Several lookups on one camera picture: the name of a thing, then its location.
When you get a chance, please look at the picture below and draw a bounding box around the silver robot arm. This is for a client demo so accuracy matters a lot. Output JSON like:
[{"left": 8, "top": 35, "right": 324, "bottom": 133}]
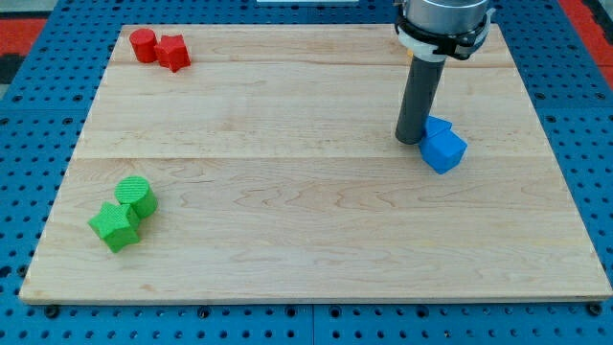
[{"left": 395, "top": 0, "right": 495, "bottom": 62}]

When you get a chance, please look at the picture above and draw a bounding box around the wooden board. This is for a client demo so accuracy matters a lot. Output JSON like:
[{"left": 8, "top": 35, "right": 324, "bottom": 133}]
[{"left": 20, "top": 24, "right": 612, "bottom": 306}]

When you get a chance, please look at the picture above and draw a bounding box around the blue triangle block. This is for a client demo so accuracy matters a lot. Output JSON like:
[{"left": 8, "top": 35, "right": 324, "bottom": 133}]
[{"left": 424, "top": 115, "right": 452, "bottom": 138}]

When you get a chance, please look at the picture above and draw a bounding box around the blue cube block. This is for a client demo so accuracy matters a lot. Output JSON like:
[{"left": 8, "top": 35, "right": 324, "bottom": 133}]
[{"left": 419, "top": 130, "right": 467, "bottom": 174}]

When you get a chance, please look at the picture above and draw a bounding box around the gray cylindrical pusher tool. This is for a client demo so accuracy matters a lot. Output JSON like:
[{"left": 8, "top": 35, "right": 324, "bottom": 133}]
[{"left": 395, "top": 57, "right": 445, "bottom": 145}]

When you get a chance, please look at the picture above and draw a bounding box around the green cylinder block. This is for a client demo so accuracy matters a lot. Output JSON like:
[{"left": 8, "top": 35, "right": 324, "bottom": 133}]
[{"left": 114, "top": 175, "right": 158, "bottom": 219}]

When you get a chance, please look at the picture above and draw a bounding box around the red star block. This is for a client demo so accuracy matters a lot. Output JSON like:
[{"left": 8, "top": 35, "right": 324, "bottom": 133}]
[{"left": 154, "top": 34, "right": 191, "bottom": 73}]

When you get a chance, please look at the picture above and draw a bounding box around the green star block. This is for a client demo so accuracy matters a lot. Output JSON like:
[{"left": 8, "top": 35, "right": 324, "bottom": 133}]
[{"left": 88, "top": 202, "right": 140, "bottom": 253}]

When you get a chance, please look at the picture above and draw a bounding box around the red cylinder block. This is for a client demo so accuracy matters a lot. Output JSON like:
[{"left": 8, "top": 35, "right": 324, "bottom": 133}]
[{"left": 128, "top": 28, "right": 157, "bottom": 63}]

